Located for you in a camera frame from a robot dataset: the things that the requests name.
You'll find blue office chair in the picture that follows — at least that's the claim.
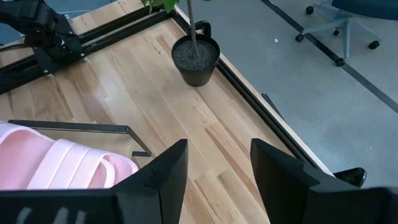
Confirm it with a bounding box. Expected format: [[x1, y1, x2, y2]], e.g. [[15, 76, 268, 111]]
[[294, 0, 398, 60]]

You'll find wooden shelf with black legs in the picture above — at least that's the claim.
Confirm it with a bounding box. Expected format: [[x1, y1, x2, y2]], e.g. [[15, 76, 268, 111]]
[[0, 119, 152, 190]]

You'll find black aluminium table frame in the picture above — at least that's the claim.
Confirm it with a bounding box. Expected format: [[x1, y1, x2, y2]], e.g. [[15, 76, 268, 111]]
[[0, 2, 321, 170]]

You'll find pink slide sandal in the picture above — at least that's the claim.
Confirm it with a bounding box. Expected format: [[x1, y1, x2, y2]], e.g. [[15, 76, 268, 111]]
[[0, 121, 140, 190]]

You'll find black plant pot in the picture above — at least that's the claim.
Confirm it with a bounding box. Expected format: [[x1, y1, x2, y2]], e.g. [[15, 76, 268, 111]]
[[170, 33, 221, 88]]

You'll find green leafy plant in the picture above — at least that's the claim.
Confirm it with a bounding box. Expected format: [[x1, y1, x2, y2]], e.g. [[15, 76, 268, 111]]
[[141, 0, 212, 60]]

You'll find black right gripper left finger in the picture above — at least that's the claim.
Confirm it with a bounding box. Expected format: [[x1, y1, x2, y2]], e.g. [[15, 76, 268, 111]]
[[0, 139, 189, 224]]

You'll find black table clamp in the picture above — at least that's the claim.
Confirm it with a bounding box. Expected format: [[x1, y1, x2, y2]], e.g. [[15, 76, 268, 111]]
[[185, 20, 212, 38]]

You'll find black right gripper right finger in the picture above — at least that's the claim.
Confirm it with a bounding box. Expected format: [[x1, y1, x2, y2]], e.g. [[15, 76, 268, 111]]
[[250, 139, 398, 224]]

